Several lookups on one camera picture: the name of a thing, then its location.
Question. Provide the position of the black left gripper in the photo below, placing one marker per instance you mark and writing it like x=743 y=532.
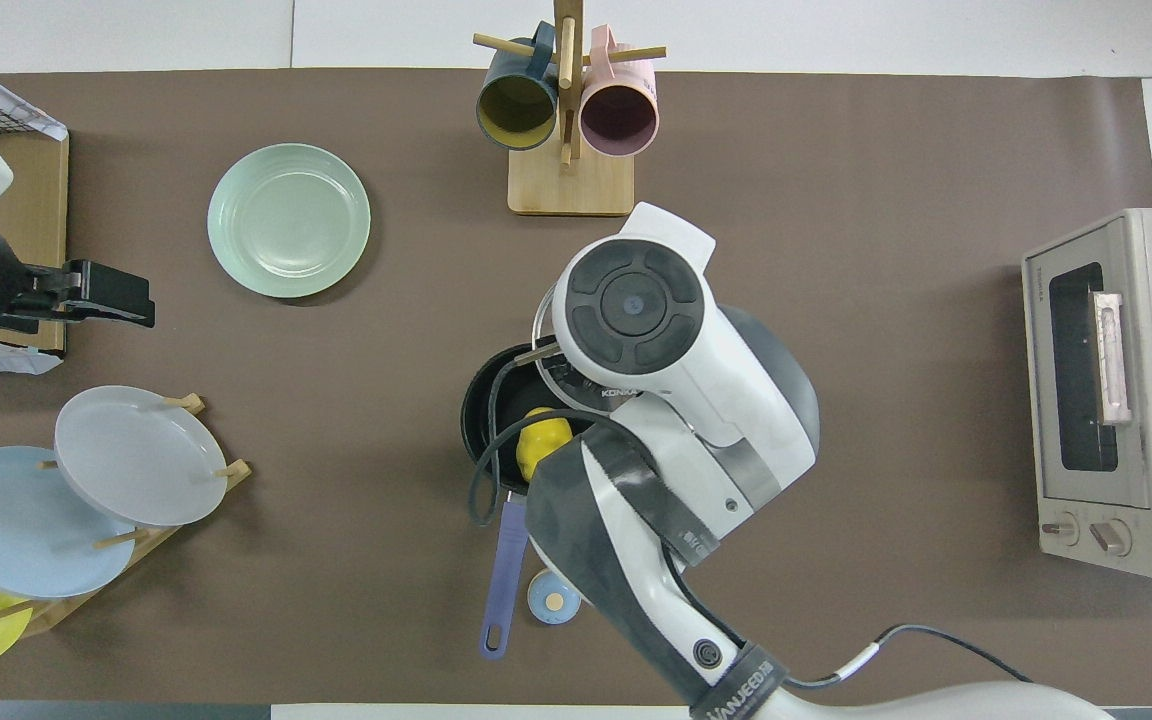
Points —
x=96 y=283

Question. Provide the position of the glass lid purple knob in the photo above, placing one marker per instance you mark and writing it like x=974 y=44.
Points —
x=543 y=320

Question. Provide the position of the yellow potato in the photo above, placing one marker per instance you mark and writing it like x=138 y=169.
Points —
x=536 y=455

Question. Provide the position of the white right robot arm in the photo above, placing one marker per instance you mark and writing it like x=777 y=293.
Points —
x=696 y=400

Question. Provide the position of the grey plate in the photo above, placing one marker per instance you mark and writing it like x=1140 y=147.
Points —
x=141 y=455

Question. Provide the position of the pale green plate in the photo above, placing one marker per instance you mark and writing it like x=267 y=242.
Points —
x=288 y=220

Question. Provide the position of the wooden plate rack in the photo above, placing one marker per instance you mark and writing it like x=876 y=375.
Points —
x=151 y=538

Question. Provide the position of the light blue plate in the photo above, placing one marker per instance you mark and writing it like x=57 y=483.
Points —
x=16 y=520

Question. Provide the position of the wooden box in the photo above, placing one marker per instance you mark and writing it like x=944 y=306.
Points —
x=36 y=210

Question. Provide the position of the dark blue mug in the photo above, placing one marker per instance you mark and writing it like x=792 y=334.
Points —
x=516 y=105

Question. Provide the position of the wooden mug tree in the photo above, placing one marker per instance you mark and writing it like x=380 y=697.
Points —
x=571 y=185

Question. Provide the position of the small blue round cap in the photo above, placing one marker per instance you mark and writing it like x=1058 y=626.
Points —
x=548 y=600

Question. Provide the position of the pink mug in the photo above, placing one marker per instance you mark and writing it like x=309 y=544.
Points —
x=619 y=115

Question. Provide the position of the brown table mat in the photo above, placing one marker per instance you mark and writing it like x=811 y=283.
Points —
x=886 y=200

